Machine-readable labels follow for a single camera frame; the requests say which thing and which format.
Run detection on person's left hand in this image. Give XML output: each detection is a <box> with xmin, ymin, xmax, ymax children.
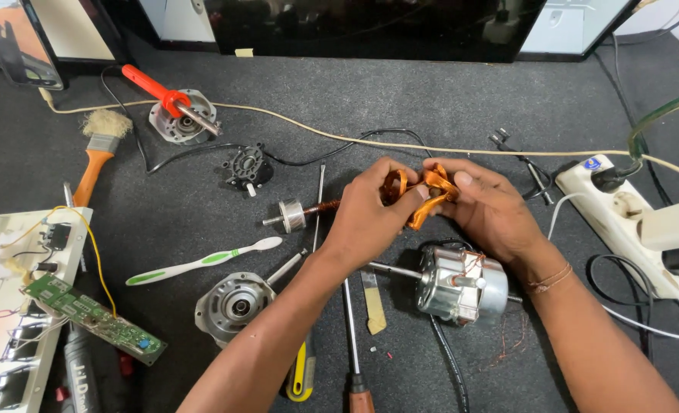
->
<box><xmin>322</xmin><ymin>156</ymin><xmax>432</xmax><ymax>272</ymax></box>

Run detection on person's right hand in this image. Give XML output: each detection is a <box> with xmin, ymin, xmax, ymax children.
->
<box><xmin>422</xmin><ymin>157</ymin><xmax>548</xmax><ymax>268</ymax></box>

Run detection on copper wire coil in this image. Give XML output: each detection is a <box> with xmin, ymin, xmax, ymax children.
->
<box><xmin>381</xmin><ymin>163</ymin><xmax>461</xmax><ymax>232</ymax></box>

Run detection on black two-pin plug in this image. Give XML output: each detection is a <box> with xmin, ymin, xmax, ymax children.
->
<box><xmin>488</xmin><ymin>128</ymin><xmax>556</xmax><ymax>206</ymax></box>

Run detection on motor rotor with shaft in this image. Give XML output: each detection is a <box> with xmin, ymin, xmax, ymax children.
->
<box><xmin>262</xmin><ymin>198</ymin><xmax>344</xmax><ymax>234</ymax></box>

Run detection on silver motor stator housing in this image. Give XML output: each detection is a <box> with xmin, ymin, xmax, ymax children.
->
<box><xmin>368</xmin><ymin>244</ymin><xmax>524</xmax><ymax>328</ymax></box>

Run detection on silver bolt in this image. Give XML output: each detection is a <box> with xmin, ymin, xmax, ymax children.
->
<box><xmin>264</xmin><ymin>248</ymin><xmax>309</xmax><ymax>286</ymax></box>

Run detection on white power strip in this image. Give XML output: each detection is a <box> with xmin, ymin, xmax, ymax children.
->
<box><xmin>554</xmin><ymin>153</ymin><xmax>679</xmax><ymax>300</ymax></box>

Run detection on black plastic gear housing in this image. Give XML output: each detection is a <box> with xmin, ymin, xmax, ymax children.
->
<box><xmin>222</xmin><ymin>143</ymin><xmax>275</xmax><ymax>198</ymax></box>

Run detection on silver motor end cover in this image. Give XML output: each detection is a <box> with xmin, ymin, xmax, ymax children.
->
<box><xmin>195</xmin><ymin>271</ymin><xmax>278</xmax><ymax>350</ymax></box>
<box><xmin>148</xmin><ymin>89</ymin><xmax>221</xmax><ymax>146</ymax></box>

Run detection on white green toothbrush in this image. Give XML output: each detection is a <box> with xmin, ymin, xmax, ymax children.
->
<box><xmin>125</xmin><ymin>236</ymin><xmax>284</xmax><ymax>287</ymax></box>

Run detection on white power adapter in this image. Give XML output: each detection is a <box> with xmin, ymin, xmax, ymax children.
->
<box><xmin>640</xmin><ymin>197</ymin><xmax>679</xmax><ymax>252</ymax></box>

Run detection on black monitor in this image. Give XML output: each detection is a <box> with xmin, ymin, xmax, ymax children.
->
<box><xmin>202</xmin><ymin>0</ymin><xmax>548</xmax><ymax>64</ymax></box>

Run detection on red soldering iron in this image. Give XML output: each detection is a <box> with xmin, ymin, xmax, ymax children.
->
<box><xmin>121</xmin><ymin>63</ymin><xmax>223</xmax><ymax>138</ymax></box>

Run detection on green circuit board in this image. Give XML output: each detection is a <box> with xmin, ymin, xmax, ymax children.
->
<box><xmin>22</xmin><ymin>273</ymin><xmax>167</xmax><ymax>367</ymax></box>

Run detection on black rotary tool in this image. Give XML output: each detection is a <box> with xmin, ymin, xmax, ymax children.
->
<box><xmin>57</xmin><ymin>326</ymin><xmax>104</xmax><ymax>413</ymax></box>

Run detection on black framed white board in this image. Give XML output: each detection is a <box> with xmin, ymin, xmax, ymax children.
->
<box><xmin>30</xmin><ymin>0</ymin><xmax>131</xmax><ymax>65</ymax></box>

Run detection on phone on stand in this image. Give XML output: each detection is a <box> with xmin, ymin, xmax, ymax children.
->
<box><xmin>0</xmin><ymin>0</ymin><xmax>65</xmax><ymax>91</ymax></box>

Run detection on thread bracelet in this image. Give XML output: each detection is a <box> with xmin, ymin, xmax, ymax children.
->
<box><xmin>525</xmin><ymin>262</ymin><xmax>574</xmax><ymax>296</ymax></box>

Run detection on beige cable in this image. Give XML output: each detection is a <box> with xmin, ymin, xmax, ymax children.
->
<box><xmin>38</xmin><ymin>86</ymin><xmax>679</xmax><ymax>188</ymax></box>

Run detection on blade with taped handle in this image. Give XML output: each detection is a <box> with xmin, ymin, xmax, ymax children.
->
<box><xmin>359</xmin><ymin>269</ymin><xmax>388</xmax><ymax>336</ymax></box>

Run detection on brown wooden handled screwdriver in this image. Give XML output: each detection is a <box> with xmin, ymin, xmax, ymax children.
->
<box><xmin>342</xmin><ymin>278</ymin><xmax>376</xmax><ymax>413</ymax></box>

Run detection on black plug with cable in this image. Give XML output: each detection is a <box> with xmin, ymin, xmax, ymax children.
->
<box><xmin>590</xmin><ymin>159</ymin><xmax>643</xmax><ymax>194</ymax></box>

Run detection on loose copper wire strands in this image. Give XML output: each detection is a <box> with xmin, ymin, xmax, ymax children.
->
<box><xmin>486</xmin><ymin>311</ymin><xmax>531</xmax><ymax>371</ymax></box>

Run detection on black motor cable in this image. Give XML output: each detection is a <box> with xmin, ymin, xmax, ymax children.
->
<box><xmin>419</xmin><ymin>237</ymin><xmax>471</xmax><ymax>413</ymax></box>

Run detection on black cable loop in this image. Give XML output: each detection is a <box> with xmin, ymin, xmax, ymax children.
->
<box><xmin>585</xmin><ymin>254</ymin><xmax>657</xmax><ymax>359</ymax></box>

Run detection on yellow black handled screwdriver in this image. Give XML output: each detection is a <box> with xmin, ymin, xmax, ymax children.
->
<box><xmin>284</xmin><ymin>162</ymin><xmax>327</xmax><ymax>403</ymax></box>

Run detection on white cable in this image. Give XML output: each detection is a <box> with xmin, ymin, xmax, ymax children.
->
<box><xmin>547</xmin><ymin>192</ymin><xmax>679</xmax><ymax>343</ymax></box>

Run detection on green transparent hose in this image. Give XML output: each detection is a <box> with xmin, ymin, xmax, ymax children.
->
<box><xmin>627</xmin><ymin>86</ymin><xmax>679</xmax><ymax>163</ymax></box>

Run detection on black soldering iron cable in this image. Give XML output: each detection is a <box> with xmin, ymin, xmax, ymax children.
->
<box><xmin>99</xmin><ymin>65</ymin><xmax>433</xmax><ymax>176</ymax></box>

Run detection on yellow wire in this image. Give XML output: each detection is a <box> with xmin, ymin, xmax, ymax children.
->
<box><xmin>0</xmin><ymin>206</ymin><xmax>118</xmax><ymax>320</ymax></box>

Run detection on orange handled paint brush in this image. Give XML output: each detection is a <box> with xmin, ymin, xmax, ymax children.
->
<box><xmin>72</xmin><ymin>108</ymin><xmax>134</xmax><ymax>209</ymax></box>

